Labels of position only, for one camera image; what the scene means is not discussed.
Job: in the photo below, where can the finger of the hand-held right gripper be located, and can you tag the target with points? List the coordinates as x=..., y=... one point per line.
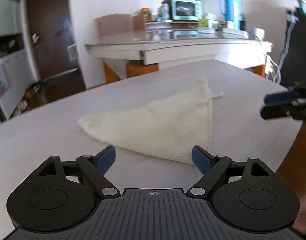
x=275, y=112
x=280, y=98

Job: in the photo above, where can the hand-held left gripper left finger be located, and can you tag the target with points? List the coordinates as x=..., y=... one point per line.
x=106, y=160

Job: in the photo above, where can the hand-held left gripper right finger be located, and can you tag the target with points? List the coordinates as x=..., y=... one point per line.
x=201, y=160

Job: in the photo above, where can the cream towel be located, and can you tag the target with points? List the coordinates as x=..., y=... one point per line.
x=168, y=127

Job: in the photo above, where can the person's right forearm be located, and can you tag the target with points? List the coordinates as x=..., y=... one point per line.
x=300, y=170

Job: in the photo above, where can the black cabinet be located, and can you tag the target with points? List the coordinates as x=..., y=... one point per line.
x=300, y=45

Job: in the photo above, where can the white socket adapter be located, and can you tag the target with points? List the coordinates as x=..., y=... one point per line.
x=257, y=33

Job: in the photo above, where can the white power strip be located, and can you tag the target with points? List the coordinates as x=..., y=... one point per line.
x=235, y=32

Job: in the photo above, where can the row of shoes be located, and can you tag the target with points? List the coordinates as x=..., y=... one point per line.
x=30, y=95

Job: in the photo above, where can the white glass-topped dining table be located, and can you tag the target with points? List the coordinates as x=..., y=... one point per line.
x=193, y=48

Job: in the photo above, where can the blue thermos flask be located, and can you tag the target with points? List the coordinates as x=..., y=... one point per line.
x=231, y=7

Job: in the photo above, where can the green tissue box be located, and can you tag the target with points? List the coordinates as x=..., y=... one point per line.
x=203, y=22

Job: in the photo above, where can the teal toaster oven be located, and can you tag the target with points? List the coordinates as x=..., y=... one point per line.
x=186, y=9

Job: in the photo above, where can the cardboard box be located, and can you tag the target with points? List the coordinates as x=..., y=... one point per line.
x=112, y=26

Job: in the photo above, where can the dark brown door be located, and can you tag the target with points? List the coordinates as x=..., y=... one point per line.
x=51, y=35

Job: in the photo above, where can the wooden desktop shelf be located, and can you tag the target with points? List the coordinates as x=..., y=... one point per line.
x=165, y=24

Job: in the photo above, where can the orange-lidded glass jar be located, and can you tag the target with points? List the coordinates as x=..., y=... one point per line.
x=146, y=14

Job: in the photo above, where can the white wall box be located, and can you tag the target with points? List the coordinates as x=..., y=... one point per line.
x=71, y=52

